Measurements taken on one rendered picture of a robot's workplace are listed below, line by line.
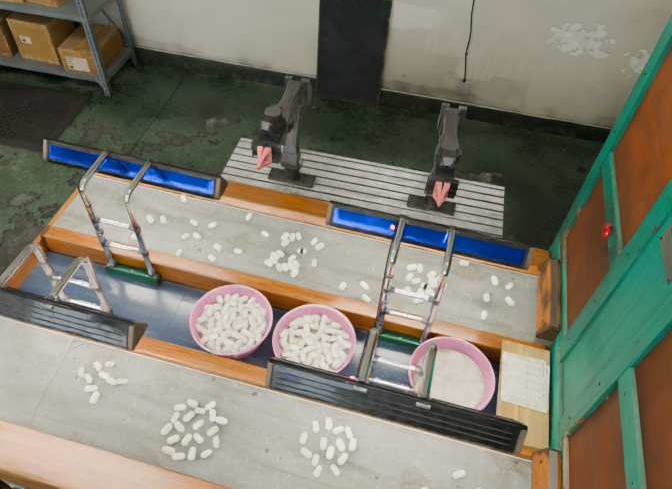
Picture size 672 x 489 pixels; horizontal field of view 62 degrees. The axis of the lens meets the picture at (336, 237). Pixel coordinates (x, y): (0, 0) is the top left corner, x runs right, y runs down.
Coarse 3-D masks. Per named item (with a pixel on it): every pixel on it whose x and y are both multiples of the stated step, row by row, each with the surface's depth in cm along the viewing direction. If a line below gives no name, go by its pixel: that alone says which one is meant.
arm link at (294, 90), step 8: (288, 80) 213; (304, 80) 213; (288, 88) 210; (296, 88) 210; (288, 96) 206; (296, 96) 209; (280, 104) 203; (288, 104) 203; (288, 112) 200; (288, 120) 200
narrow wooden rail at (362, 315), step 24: (48, 240) 203; (72, 240) 201; (96, 240) 202; (144, 264) 198; (168, 264) 196; (192, 264) 196; (264, 288) 191; (288, 288) 192; (360, 312) 187; (432, 336) 185; (456, 336) 182; (480, 336) 183; (504, 336) 183
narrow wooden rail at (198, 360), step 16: (16, 320) 181; (144, 336) 177; (144, 352) 174; (160, 352) 174; (176, 352) 174; (192, 352) 174; (192, 368) 173; (208, 368) 171; (224, 368) 171; (240, 368) 171; (256, 368) 172; (256, 384) 170; (368, 416) 166; (528, 448) 159
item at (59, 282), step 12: (24, 252) 152; (36, 252) 157; (12, 264) 149; (48, 264) 162; (72, 264) 150; (84, 264) 155; (0, 276) 147; (48, 276) 166; (60, 276) 166; (72, 276) 149; (96, 276) 161; (60, 288) 146; (96, 288) 164; (48, 300) 143; (72, 300) 175; (108, 300) 171; (108, 312) 173
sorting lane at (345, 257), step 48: (96, 192) 220; (144, 192) 222; (192, 240) 207; (240, 240) 208; (336, 240) 210; (336, 288) 196; (432, 288) 198; (480, 288) 199; (528, 288) 200; (528, 336) 187
